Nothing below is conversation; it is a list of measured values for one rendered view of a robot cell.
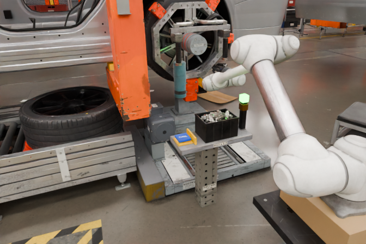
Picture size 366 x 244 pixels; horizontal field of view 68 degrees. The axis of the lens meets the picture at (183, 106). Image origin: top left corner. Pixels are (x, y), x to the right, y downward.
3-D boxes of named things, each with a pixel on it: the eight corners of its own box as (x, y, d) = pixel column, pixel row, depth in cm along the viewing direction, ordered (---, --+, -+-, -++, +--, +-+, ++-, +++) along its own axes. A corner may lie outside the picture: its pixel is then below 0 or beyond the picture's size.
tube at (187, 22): (188, 23, 192) (188, 7, 188) (200, 26, 175) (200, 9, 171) (164, 25, 186) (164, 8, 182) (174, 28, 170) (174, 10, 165)
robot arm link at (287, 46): (280, 42, 146) (258, 42, 142) (303, 28, 128) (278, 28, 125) (284, 66, 144) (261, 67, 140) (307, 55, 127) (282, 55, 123)
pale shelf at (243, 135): (236, 126, 168) (236, 122, 167) (252, 139, 153) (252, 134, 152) (170, 140, 154) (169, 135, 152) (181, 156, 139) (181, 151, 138)
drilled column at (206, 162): (208, 193, 175) (210, 135, 158) (216, 203, 166) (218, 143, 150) (194, 197, 172) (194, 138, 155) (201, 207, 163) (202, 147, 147)
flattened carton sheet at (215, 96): (205, 87, 363) (205, 85, 361) (237, 98, 323) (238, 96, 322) (188, 93, 345) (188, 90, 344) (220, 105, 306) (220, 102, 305)
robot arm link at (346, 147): (381, 198, 103) (398, 146, 95) (342, 206, 98) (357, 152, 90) (346, 174, 117) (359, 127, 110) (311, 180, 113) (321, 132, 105)
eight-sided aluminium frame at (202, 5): (218, 72, 222) (220, 0, 201) (222, 74, 216) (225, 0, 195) (153, 80, 204) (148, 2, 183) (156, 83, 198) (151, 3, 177)
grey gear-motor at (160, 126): (160, 133, 232) (158, 95, 219) (178, 159, 196) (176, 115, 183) (139, 137, 226) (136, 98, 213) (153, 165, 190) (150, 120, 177)
